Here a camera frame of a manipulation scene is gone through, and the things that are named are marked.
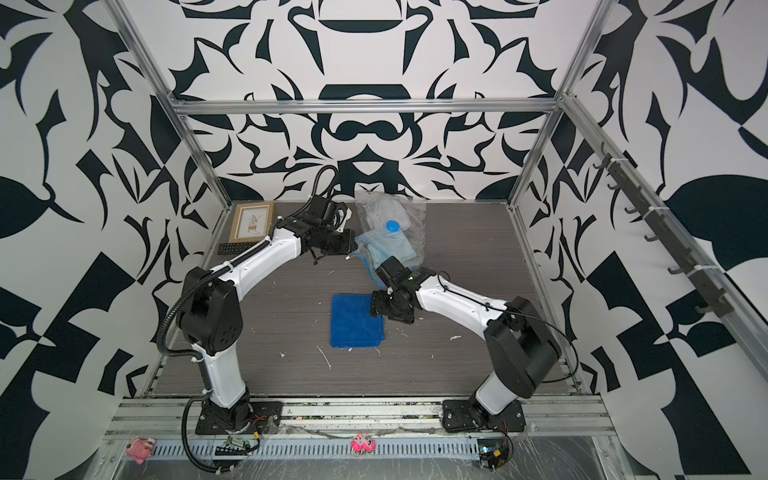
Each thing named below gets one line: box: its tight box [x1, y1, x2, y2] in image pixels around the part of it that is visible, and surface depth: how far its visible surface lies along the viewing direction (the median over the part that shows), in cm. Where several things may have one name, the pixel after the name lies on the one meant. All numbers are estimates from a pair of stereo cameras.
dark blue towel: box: [329, 294, 385, 348], surface depth 89 cm
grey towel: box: [366, 197, 413, 232], surface depth 110 cm
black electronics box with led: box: [477, 438, 510, 470], surface depth 73 cm
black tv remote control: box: [217, 242, 257, 256], surface depth 107 cm
